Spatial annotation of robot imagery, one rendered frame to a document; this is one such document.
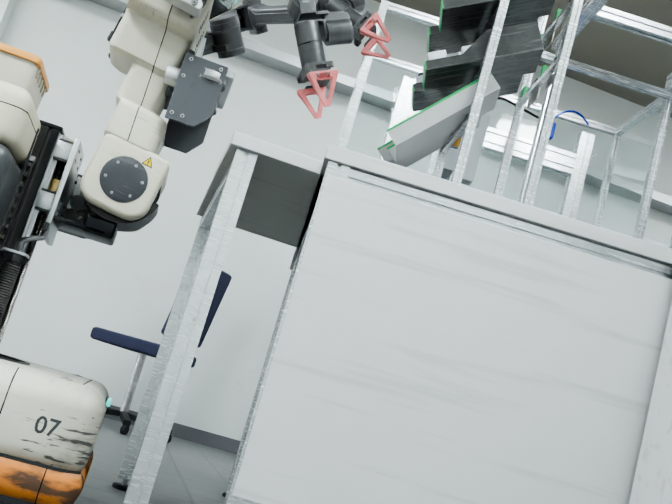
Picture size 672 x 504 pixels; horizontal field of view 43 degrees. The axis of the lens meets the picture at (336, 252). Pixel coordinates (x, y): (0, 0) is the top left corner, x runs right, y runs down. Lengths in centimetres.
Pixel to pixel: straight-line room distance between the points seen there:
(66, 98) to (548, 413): 434
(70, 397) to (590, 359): 100
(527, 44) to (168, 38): 84
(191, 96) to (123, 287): 345
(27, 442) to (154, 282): 369
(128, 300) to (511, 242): 386
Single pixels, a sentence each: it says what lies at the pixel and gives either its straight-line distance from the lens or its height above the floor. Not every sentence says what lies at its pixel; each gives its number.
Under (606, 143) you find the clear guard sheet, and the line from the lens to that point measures 421.
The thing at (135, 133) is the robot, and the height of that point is 83.
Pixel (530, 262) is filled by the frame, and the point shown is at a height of 75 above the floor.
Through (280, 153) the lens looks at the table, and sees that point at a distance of 181.
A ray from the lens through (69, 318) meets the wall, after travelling 536.
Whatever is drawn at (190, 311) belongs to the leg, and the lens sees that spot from 176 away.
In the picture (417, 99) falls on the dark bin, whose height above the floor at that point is 119.
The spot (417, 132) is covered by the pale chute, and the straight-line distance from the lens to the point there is 202.
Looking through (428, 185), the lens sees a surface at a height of 84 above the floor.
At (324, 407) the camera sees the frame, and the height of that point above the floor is 37.
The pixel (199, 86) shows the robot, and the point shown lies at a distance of 201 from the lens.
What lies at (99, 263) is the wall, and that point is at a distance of 538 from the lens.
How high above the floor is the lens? 35
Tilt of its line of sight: 11 degrees up
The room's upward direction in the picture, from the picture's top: 16 degrees clockwise
